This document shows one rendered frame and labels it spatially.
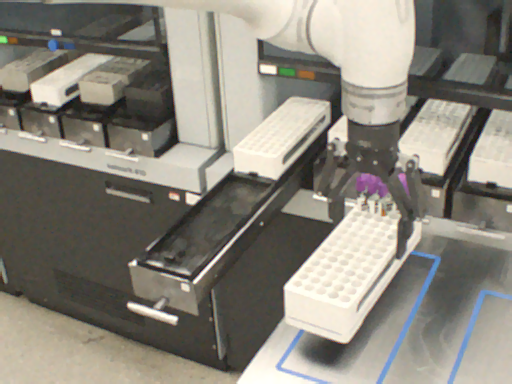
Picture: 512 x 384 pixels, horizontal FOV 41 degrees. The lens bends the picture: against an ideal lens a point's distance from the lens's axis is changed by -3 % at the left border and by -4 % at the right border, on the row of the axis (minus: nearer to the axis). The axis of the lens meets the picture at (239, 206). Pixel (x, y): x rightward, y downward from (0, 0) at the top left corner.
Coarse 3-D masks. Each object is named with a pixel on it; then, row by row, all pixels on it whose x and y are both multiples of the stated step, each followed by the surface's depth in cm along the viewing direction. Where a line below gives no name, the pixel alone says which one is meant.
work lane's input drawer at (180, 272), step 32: (224, 192) 144; (256, 192) 143; (288, 192) 146; (192, 224) 134; (224, 224) 133; (256, 224) 135; (160, 256) 124; (192, 256) 125; (224, 256) 126; (160, 288) 123; (192, 288) 119
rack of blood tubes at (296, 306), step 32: (352, 224) 111; (384, 224) 110; (416, 224) 113; (320, 256) 105; (352, 256) 104; (384, 256) 103; (288, 288) 98; (320, 288) 98; (352, 288) 97; (384, 288) 105; (288, 320) 100; (320, 320) 97; (352, 320) 96
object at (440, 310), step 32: (416, 256) 118; (448, 256) 117; (480, 256) 117; (416, 288) 111; (448, 288) 110; (480, 288) 109; (384, 320) 105; (416, 320) 104; (448, 320) 104; (480, 320) 103; (288, 352) 101; (320, 352) 100; (352, 352) 100; (384, 352) 99; (416, 352) 99; (448, 352) 98; (480, 352) 97
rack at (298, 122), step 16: (288, 112) 160; (304, 112) 160; (320, 112) 159; (272, 128) 153; (288, 128) 153; (304, 128) 152; (320, 128) 160; (240, 144) 148; (256, 144) 148; (272, 144) 148; (288, 144) 146; (304, 144) 154; (240, 160) 146; (256, 160) 144; (272, 160) 142; (288, 160) 148; (272, 176) 144
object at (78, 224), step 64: (0, 64) 199; (192, 64) 164; (192, 128) 174; (0, 192) 212; (64, 192) 196; (128, 192) 185; (192, 192) 172; (64, 256) 211; (128, 256) 196; (128, 320) 212; (192, 320) 197
